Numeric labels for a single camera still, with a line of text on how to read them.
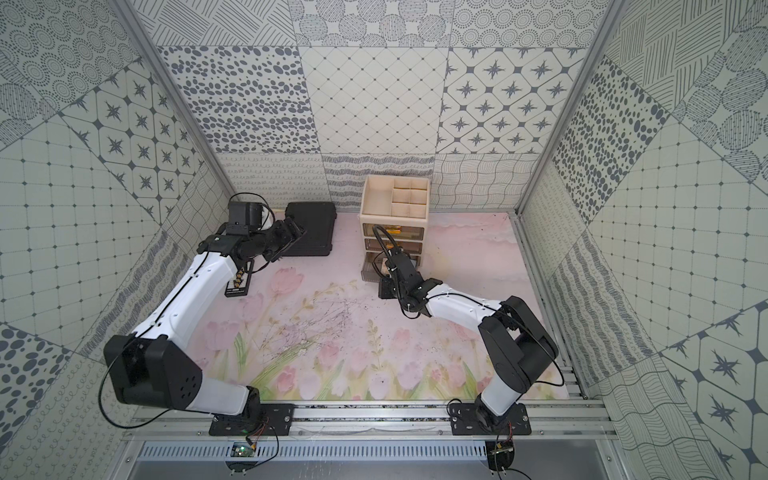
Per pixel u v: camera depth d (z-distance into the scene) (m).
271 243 0.70
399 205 0.91
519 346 0.45
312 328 0.90
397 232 0.90
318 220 1.12
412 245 0.90
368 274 1.00
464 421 0.73
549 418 0.77
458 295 0.57
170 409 0.47
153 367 0.41
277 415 0.75
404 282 0.69
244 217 0.62
